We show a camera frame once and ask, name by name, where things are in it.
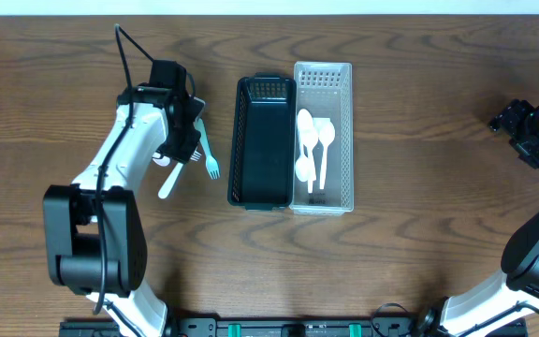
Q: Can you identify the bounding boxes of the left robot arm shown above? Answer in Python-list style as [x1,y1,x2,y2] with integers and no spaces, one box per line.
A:
[43,60,205,336]

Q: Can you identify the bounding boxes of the mint green fork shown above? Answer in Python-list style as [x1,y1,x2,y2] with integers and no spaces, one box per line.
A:
[195,118,220,180]

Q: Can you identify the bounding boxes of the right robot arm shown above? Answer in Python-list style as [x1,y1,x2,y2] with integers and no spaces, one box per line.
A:
[411,99,539,336]

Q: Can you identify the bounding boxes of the white spoon crossed top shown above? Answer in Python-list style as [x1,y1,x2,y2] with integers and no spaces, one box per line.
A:
[297,109,313,156]

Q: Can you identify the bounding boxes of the white spoon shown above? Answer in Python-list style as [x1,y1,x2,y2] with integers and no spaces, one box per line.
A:
[300,128,318,194]
[153,153,171,167]
[319,119,336,190]

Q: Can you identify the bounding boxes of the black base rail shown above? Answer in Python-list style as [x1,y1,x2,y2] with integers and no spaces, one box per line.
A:
[58,314,530,337]

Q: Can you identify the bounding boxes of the clear plastic basket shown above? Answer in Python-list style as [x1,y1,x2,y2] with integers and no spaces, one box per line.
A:
[290,61,354,215]

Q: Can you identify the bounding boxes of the white spoon crossed under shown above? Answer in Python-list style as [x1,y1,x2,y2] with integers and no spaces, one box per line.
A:
[295,140,311,182]

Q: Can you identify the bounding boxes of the white fork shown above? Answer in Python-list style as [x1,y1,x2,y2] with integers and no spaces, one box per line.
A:
[157,162,184,199]
[191,150,201,161]

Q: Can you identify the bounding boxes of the black plastic basket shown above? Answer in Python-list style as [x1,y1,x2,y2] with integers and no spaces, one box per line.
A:
[227,73,297,211]

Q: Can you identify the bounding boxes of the left black cable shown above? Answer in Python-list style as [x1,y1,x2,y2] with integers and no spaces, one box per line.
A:
[92,22,156,315]

